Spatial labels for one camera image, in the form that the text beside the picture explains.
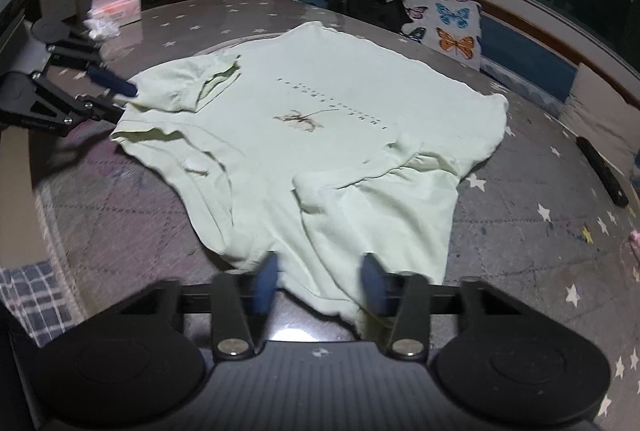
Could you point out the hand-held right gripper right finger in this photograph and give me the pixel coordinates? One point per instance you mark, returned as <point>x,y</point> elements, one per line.
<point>375,286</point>

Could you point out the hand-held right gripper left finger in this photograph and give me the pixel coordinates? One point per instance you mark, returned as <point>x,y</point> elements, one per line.
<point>265,286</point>

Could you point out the light green t-shirt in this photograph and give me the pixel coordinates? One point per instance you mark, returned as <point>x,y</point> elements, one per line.
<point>300,136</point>

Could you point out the black bag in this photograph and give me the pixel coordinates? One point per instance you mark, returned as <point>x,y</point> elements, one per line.
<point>370,6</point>

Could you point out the pink tissue box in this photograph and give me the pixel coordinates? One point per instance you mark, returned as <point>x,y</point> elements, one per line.
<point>116,6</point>

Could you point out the black remote control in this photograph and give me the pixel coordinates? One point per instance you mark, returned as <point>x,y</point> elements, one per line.
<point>602,171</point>

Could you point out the grey star-print table cover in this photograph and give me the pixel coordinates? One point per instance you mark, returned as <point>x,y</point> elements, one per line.
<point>525,221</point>

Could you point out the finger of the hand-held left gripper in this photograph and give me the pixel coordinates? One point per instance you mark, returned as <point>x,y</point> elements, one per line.
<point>112,81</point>
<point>102,108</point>

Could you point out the crumpled white tissue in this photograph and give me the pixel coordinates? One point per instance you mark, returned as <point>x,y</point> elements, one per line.
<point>101,28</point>

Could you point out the blue plaid cloth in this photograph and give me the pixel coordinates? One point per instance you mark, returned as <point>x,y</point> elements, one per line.
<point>35,291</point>

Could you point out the butterfly print pillow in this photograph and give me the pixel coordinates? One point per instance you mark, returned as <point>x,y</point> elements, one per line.
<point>450,26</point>

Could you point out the beige pillow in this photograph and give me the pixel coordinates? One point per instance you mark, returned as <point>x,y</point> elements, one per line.
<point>605,111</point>

